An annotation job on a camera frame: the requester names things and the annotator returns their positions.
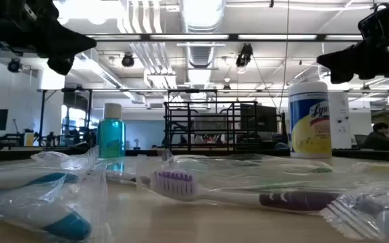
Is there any Lysol wipes canister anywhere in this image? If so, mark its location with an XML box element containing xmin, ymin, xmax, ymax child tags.
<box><xmin>288</xmin><ymin>80</ymin><xmax>333</xmax><ymax>159</ymax></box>

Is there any person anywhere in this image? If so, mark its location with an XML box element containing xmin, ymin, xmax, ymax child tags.
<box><xmin>363</xmin><ymin>121</ymin><xmax>389</xmax><ymax>151</ymax></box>

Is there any teal mouthwash bottle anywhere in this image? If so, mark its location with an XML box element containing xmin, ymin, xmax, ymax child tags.
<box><xmin>96</xmin><ymin>103</ymin><xmax>126</xmax><ymax>159</ymax></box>

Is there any black aluminium table frame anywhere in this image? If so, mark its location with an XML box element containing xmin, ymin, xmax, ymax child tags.
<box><xmin>0</xmin><ymin>146</ymin><xmax>389</xmax><ymax>164</ymax></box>

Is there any black ceiling spotlight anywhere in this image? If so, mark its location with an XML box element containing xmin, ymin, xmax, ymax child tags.
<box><xmin>7</xmin><ymin>57</ymin><xmax>22</xmax><ymax>73</ymax></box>
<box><xmin>121</xmin><ymin>53</ymin><xmax>135</xmax><ymax>68</ymax></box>

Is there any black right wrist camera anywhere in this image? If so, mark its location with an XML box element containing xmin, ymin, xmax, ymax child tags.
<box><xmin>358</xmin><ymin>2</ymin><xmax>389</xmax><ymax>38</ymax></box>

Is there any black overhead camera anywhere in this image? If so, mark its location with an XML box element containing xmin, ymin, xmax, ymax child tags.
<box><xmin>235</xmin><ymin>43</ymin><xmax>254</xmax><ymax>68</ymax></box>

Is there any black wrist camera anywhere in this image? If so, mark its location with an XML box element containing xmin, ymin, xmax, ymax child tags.
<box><xmin>358</xmin><ymin>2</ymin><xmax>389</xmax><ymax>38</ymax></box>
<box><xmin>0</xmin><ymin>0</ymin><xmax>59</xmax><ymax>34</ymax></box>

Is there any black metal rack frame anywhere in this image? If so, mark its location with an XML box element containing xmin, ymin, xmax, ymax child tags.
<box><xmin>38</xmin><ymin>88</ymin><xmax>93</xmax><ymax>146</ymax></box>

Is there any purple toothbrush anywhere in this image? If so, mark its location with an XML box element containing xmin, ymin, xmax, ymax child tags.
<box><xmin>149</xmin><ymin>167</ymin><xmax>342</xmax><ymax>215</ymax></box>

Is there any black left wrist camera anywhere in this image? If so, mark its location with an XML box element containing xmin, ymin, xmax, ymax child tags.
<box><xmin>0</xmin><ymin>0</ymin><xmax>59</xmax><ymax>34</ymax></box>

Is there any black wire caddy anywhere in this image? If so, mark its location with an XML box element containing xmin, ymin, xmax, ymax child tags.
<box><xmin>163</xmin><ymin>100</ymin><xmax>259</xmax><ymax>153</ymax></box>

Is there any white round pillar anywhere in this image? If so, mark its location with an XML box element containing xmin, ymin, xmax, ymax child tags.
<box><xmin>328</xmin><ymin>91</ymin><xmax>353</xmax><ymax>149</ymax></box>

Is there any black crossbeam with light strips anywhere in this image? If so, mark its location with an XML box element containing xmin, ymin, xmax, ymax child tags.
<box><xmin>86</xmin><ymin>32</ymin><xmax>364</xmax><ymax>43</ymax></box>

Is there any silver ceiling air duct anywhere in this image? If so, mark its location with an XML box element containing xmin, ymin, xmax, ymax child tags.
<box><xmin>179</xmin><ymin>0</ymin><xmax>226</xmax><ymax>68</ymax></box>

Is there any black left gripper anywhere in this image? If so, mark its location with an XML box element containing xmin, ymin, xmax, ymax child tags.
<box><xmin>0</xmin><ymin>23</ymin><xmax>97</xmax><ymax>76</ymax></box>

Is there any black monitor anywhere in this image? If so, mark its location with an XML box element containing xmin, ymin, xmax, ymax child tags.
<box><xmin>240</xmin><ymin>104</ymin><xmax>279</xmax><ymax>133</ymax></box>

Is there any yellow toothbrush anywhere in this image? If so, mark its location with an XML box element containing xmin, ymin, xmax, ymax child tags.
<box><xmin>348</xmin><ymin>161</ymin><xmax>389</xmax><ymax>176</ymax></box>

